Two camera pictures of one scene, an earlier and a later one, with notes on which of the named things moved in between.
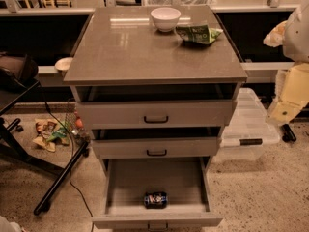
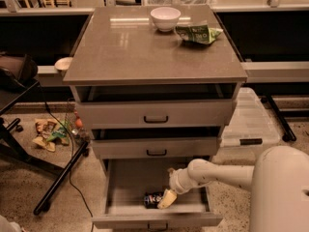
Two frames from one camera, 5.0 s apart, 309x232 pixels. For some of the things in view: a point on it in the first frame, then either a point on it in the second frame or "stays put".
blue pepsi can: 155,200 stays put
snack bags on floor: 48,132 stays put
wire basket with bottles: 76,127 stays put
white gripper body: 297,38 to 176,180
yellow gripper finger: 275,38 to 168,197
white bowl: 165,18 stays put
